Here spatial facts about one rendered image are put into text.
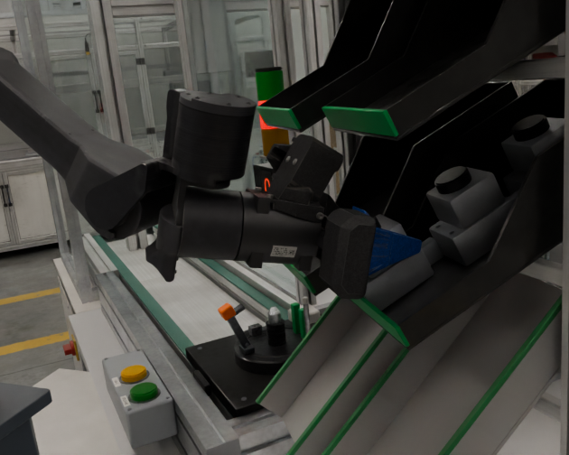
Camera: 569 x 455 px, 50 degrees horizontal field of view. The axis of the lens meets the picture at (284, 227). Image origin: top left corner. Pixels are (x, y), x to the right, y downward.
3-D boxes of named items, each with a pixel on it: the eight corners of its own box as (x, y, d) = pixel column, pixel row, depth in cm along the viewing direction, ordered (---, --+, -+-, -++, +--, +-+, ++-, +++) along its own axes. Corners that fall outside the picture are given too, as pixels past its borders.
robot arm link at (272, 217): (256, 296, 42) (267, 208, 41) (213, 237, 59) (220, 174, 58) (367, 301, 44) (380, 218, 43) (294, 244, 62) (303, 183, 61)
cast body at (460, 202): (466, 267, 52) (432, 199, 49) (441, 255, 56) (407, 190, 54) (545, 214, 52) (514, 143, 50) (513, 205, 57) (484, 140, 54)
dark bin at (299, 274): (315, 297, 60) (277, 236, 57) (280, 262, 72) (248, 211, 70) (538, 144, 63) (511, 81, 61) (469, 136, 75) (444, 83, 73)
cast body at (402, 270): (376, 315, 53) (339, 250, 50) (357, 299, 57) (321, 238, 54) (454, 261, 53) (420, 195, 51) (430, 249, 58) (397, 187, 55)
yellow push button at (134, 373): (125, 390, 95) (123, 378, 94) (120, 380, 98) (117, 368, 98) (150, 383, 96) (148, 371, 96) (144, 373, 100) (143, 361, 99)
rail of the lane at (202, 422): (216, 517, 78) (205, 442, 76) (101, 311, 157) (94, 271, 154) (255, 502, 80) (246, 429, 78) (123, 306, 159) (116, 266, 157)
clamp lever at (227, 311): (243, 351, 94) (220, 312, 91) (238, 347, 96) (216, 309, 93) (262, 338, 95) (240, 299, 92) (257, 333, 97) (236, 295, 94)
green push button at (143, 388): (135, 410, 88) (132, 397, 88) (128, 398, 92) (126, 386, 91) (162, 402, 90) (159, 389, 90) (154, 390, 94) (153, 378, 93)
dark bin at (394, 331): (408, 351, 47) (365, 275, 44) (346, 297, 59) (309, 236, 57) (685, 154, 50) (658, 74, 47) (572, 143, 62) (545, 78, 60)
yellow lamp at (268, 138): (270, 157, 109) (267, 130, 108) (259, 155, 114) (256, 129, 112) (295, 153, 111) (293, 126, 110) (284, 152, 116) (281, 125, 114)
